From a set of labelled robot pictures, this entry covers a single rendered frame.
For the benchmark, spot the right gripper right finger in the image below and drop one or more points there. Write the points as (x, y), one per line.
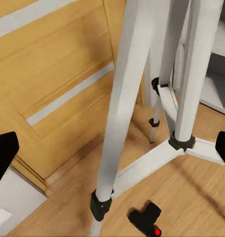
(220, 144)

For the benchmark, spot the digital camera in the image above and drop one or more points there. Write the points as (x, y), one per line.
(145, 221)

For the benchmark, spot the camera tripod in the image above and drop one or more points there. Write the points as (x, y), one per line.
(137, 31)

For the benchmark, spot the door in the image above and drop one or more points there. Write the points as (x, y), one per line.
(57, 66)

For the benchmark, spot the bookcase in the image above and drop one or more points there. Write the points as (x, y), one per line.
(213, 91)

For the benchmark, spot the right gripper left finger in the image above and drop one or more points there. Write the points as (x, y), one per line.
(9, 147)

